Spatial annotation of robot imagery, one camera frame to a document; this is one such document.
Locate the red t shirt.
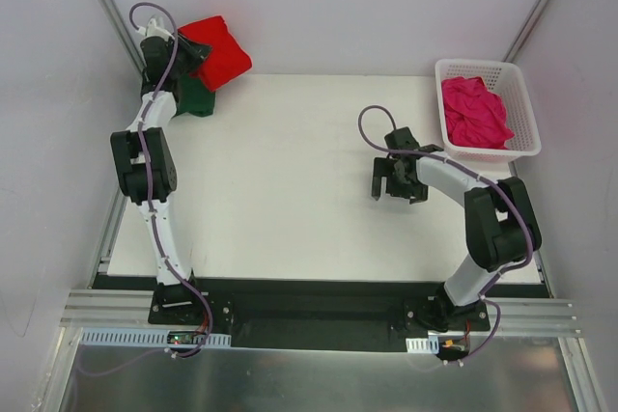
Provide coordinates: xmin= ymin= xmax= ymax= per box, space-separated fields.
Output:
xmin=180 ymin=15 xmax=252 ymax=92

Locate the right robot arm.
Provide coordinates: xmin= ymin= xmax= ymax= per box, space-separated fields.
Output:
xmin=371 ymin=126 xmax=542 ymax=333

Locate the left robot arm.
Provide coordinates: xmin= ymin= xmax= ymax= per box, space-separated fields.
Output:
xmin=110 ymin=27 xmax=211 ymax=324

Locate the folded green t shirt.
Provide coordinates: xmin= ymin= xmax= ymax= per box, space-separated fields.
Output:
xmin=176 ymin=74 xmax=215 ymax=118

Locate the pink t shirt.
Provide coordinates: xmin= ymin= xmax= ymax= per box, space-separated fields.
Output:
xmin=441 ymin=76 xmax=515 ymax=150

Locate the white plastic basket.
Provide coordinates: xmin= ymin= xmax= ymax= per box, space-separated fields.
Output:
xmin=435 ymin=59 xmax=542 ymax=164

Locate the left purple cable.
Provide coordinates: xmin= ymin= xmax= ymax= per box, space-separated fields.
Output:
xmin=76 ymin=1 xmax=215 ymax=377

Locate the purple cable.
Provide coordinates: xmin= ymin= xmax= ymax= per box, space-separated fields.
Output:
xmin=356 ymin=105 xmax=536 ymax=368
xmin=76 ymin=1 xmax=215 ymax=377

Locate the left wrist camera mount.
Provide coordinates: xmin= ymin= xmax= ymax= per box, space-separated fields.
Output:
xmin=136 ymin=15 xmax=174 ymax=41

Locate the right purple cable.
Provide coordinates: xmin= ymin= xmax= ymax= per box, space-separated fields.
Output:
xmin=356 ymin=105 xmax=536 ymax=368

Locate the right white cable duct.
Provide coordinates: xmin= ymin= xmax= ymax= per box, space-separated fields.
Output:
xmin=406 ymin=336 xmax=439 ymax=355

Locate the white cable duct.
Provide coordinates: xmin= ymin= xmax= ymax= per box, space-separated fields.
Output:
xmin=81 ymin=328 xmax=232 ymax=349
xmin=406 ymin=336 xmax=439 ymax=355

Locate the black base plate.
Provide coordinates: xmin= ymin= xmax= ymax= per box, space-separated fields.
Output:
xmin=91 ymin=274 xmax=553 ymax=350

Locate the aluminium frame rail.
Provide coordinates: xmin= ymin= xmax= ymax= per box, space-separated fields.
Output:
xmin=60 ymin=288 xmax=155 ymax=326

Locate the left white cable duct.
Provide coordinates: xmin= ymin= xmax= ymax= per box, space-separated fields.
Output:
xmin=81 ymin=328 xmax=232 ymax=349

